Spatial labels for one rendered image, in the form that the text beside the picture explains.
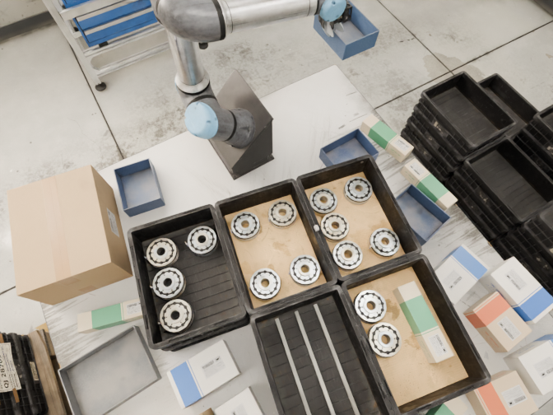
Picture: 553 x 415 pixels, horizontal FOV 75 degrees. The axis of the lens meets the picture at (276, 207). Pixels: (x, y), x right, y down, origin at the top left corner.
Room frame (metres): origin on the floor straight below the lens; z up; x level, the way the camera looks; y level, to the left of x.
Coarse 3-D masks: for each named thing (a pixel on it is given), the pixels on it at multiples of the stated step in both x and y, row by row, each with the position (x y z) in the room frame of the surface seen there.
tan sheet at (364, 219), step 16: (352, 176) 0.68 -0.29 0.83; (336, 192) 0.61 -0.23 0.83; (336, 208) 0.54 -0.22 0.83; (352, 208) 0.54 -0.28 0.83; (368, 208) 0.54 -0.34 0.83; (352, 224) 0.48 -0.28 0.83; (368, 224) 0.48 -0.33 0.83; (384, 224) 0.48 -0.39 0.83; (352, 240) 0.41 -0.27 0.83; (368, 256) 0.36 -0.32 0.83; (352, 272) 0.30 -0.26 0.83
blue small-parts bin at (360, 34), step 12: (348, 0) 1.27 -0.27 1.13; (360, 12) 1.20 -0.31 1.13; (348, 24) 1.22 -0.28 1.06; (360, 24) 1.19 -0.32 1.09; (372, 24) 1.14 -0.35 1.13; (324, 36) 1.14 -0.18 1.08; (336, 36) 1.08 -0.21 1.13; (348, 36) 1.15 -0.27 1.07; (360, 36) 1.15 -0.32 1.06; (372, 36) 1.09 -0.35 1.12; (336, 48) 1.07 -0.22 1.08; (348, 48) 1.04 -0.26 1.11; (360, 48) 1.07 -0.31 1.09
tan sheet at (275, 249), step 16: (256, 208) 0.54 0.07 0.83; (240, 240) 0.41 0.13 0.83; (256, 240) 0.41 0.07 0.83; (272, 240) 0.41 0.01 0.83; (288, 240) 0.41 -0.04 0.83; (304, 240) 0.41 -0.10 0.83; (240, 256) 0.36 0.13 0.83; (256, 256) 0.36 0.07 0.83; (272, 256) 0.36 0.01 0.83; (288, 256) 0.36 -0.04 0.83; (288, 272) 0.30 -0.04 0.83; (304, 272) 0.30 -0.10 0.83; (320, 272) 0.30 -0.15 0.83; (288, 288) 0.24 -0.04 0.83; (304, 288) 0.24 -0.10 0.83; (256, 304) 0.19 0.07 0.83
